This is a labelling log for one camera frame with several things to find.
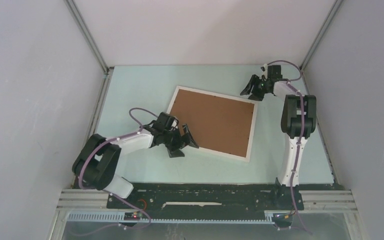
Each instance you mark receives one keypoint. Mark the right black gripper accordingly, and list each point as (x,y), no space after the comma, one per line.
(256,96)

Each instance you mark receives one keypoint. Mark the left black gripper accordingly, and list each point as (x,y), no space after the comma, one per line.
(173,150)

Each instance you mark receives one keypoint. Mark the white picture frame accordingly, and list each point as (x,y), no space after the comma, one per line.
(251,139)

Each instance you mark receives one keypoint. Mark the brown backing board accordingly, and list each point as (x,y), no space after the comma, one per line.
(215,122)

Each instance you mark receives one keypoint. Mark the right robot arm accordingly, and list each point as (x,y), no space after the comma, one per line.
(298,119)

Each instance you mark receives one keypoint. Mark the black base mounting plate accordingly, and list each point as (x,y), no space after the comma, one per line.
(219,202)

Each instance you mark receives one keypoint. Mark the right corner aluminium profile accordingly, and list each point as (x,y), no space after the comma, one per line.
(337,4)

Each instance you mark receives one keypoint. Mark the corner aluminium profile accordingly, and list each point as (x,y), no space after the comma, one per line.
(337,4)
(87,35)

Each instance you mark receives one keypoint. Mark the left corner aluminium profile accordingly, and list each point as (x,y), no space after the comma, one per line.
(87,35)

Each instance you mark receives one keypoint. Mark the white toothed cable duct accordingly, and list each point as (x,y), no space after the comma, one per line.
(119,217)

